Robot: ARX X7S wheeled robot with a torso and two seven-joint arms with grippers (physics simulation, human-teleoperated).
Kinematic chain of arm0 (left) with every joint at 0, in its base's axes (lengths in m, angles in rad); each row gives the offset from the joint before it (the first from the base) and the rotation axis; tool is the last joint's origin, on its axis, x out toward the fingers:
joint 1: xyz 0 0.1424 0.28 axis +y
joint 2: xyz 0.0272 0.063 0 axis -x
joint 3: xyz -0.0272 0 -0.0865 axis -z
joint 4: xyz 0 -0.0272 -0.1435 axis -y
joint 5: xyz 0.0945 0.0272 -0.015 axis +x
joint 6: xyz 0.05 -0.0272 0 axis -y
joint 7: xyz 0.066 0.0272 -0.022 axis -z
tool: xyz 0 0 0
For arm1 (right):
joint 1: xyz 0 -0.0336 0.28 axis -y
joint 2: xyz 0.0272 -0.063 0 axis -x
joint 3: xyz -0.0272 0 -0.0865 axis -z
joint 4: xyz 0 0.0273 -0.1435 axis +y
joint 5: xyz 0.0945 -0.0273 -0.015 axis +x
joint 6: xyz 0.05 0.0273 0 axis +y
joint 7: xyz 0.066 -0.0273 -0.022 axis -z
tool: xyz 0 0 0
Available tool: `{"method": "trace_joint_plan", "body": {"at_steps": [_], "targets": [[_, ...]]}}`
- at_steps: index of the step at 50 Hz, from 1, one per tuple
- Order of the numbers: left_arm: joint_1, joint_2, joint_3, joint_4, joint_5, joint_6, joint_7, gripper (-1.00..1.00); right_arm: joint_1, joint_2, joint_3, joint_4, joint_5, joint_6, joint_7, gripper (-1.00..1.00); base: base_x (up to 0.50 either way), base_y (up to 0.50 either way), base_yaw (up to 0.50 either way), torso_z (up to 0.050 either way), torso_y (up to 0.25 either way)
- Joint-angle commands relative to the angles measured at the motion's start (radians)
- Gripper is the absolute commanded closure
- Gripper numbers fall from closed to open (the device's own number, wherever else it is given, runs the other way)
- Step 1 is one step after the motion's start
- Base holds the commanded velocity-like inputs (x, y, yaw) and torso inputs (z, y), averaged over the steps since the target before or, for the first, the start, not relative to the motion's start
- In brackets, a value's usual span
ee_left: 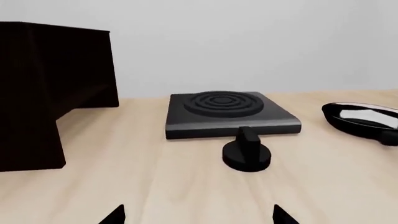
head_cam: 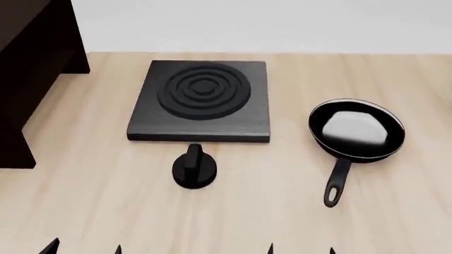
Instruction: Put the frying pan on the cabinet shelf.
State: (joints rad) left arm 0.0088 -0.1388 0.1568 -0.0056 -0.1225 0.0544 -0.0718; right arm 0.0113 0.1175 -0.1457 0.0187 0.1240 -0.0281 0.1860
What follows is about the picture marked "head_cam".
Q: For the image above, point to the dark brown wooden cabinet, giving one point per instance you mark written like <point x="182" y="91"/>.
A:
<point x="31" y="79"/>

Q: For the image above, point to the black round stove knob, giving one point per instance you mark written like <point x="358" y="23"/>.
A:
<point x="194" y="169"/>

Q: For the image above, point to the black frying pan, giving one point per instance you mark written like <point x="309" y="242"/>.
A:
<point x="353" y="148"/>

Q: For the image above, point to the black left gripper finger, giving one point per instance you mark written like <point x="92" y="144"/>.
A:
<point x="118" y="250"/>
<point x="51" y="248"/>

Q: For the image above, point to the black square stove plate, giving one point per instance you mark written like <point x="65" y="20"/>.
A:
<point x="201" y="116"/>

